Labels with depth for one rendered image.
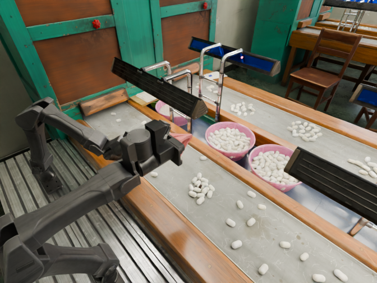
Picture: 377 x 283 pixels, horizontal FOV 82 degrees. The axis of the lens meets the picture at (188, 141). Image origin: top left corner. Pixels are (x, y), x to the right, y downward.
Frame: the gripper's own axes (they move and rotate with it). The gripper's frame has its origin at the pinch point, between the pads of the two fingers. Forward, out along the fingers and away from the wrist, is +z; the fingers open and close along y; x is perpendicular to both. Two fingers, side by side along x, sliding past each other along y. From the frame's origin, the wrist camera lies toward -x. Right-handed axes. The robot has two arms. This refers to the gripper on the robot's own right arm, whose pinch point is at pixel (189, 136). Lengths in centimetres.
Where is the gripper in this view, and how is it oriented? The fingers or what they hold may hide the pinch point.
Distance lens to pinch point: 68.3
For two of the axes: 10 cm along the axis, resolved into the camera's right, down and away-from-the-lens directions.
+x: -0.1, 7.7, 6.3
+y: -6.9, -4.6, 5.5
